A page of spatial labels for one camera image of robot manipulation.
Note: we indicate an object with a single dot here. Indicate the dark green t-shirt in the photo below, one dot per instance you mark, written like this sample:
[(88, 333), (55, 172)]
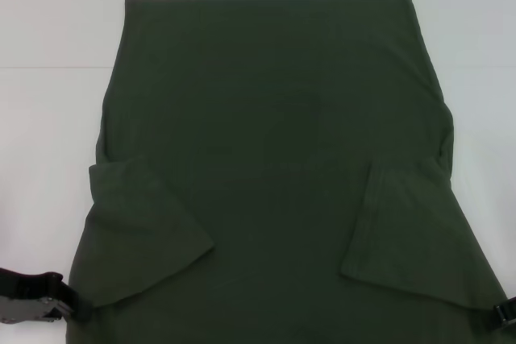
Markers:
[(274, 158)]

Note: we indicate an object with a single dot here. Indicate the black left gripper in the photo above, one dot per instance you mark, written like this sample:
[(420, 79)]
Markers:
[(20, 295)]

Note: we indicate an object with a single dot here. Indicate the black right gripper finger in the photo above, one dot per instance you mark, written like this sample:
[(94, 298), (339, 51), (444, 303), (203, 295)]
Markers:
[(508, 320), (510, 303)]

